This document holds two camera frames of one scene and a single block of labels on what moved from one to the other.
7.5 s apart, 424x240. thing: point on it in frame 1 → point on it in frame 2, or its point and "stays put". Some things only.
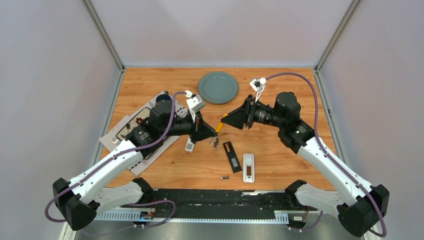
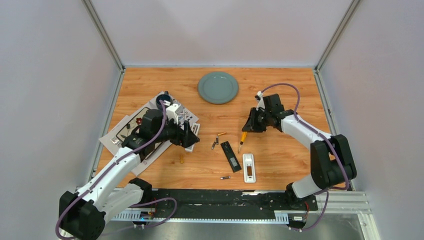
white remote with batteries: (248, 168) stays put
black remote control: (233, 158) stays put
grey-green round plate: (218, 87) stays put
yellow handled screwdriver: (221, 124) → (244, 135)
